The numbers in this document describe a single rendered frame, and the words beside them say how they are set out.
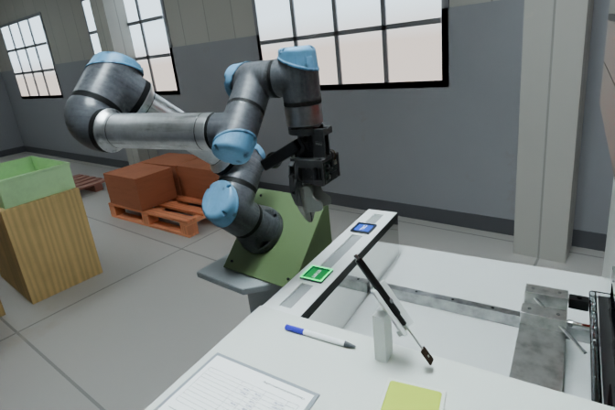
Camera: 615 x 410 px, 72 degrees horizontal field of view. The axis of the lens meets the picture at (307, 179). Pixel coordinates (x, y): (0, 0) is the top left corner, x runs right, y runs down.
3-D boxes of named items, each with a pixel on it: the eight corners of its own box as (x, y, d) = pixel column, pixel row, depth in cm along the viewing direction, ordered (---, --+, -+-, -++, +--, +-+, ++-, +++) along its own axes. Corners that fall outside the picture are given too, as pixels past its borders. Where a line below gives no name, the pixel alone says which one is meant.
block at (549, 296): (566, 301, 90) (568, 289, 89) (566, 310, 88) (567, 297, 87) (525, 294, 95) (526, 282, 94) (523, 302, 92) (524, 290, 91)
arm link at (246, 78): (211, 98, 82) (261, 95, 78) (228, 54, 87) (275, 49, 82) (231, 122, 88) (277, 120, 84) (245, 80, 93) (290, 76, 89)
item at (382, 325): (415, 356, 68) (413, 284, 64) (407, 372, 65) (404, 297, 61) (380, 346, 71) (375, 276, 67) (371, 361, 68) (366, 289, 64)
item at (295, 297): (399, 253, 130) (397, 211, 126) (306, 375, 86) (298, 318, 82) (371, 249, 135) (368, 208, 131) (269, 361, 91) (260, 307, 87)
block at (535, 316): (566, 323, 84) (567, 310, 83) (566, 333, 81) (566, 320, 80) (521, 314, 88) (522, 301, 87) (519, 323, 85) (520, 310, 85)
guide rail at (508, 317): (600, 340, 87) (602, 328, 86) (601, 347, 85) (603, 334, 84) (374, 290, 113) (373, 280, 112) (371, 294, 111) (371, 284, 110)
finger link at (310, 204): (322, 230, 87) (318, 188, 85) (297, 226, 90) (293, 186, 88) (329, 224, 90) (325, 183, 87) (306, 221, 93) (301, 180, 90)
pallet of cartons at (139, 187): (257, 204, 423) (250, 159, 409) (185, 240, 359) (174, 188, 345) (180, 188, 501) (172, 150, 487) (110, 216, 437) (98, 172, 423)
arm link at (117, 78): (239, 201, 130) (59, 103, 97) (252, 159, 137) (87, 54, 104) (264, 196, 122) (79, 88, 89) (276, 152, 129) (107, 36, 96)
